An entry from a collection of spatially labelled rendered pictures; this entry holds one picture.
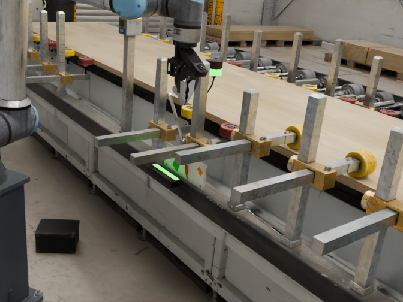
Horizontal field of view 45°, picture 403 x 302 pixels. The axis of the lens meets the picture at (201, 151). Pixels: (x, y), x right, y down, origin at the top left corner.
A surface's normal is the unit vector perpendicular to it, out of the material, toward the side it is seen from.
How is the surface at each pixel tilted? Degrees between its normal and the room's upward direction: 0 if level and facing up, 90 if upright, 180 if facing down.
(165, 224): 90
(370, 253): 90
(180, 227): 90
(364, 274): 90
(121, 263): 0
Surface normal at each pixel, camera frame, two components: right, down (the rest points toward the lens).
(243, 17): 0.55, 0.35
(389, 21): -0.83, 0.13
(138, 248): 0.09, -0.93
